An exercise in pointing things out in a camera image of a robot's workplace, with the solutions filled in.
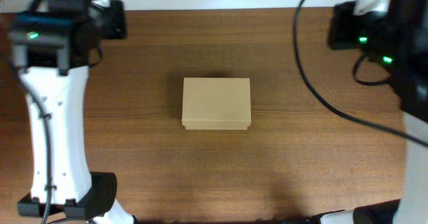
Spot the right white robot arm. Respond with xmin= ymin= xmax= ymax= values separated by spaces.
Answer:
xmin=328 ymin=0 xmax=427 ymax=223

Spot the brown cardboard box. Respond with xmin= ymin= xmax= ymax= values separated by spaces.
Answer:
xmin=181 ymin=78 xmax=251 ymax=130

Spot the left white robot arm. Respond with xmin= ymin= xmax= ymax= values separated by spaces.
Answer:
xmin=8 ymin=0 xmax=137 ymax=223

